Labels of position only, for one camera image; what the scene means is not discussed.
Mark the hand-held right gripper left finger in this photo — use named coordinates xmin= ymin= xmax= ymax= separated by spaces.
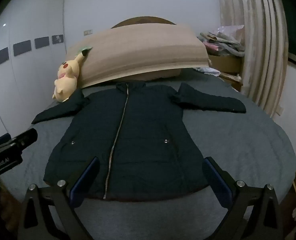
xmin=17 ymin=156 xmax=100 ymax=240

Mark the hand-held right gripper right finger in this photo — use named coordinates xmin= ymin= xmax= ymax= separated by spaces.
xmin=203 ymin=156 xmax=288 ymax=240

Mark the dark navy padded jacket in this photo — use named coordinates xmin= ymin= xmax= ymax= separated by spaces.
xmin=31 ymin=81 xmax=247 ymax=202

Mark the pile of clothes and papers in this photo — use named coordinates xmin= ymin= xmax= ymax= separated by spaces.
xmin=197 ymin=25 xmax=246 ymax=57

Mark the grey-blue bed blanket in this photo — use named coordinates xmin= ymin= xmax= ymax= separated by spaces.
xmin=0 ymin=69 xmax=296 ymax=240

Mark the white wardrobe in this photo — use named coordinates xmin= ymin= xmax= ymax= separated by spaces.
xmin=0 ymin=0 xmax=66 ymax=143

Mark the yellow plush toy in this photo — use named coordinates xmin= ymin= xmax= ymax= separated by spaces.
xmin=52 ymin=49 xmax=89 ymax=103

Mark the white crumpled cloth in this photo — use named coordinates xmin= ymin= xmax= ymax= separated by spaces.
xmin=193 ymin=66 xmax=222 ymax=77

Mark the brown cardboard box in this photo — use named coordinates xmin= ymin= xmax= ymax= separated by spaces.
xmin=208 ymin=54 xmax=243 ymax=75

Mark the beige curtain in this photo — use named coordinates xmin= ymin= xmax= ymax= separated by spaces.
xmin=216 ymin=0 xmax=289 ymax=118

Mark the beige padded headboard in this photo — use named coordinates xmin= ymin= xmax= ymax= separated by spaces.
xmin=65 ymin=23 xmax=209 ymax=89

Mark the dark wooden headboard arch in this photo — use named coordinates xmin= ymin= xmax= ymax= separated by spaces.
xmin=110 ymin=16 xmax=176 ymax=28

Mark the dark green board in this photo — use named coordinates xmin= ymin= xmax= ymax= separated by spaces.
xmin=270 ymin=0 xmax=296 ymax=69

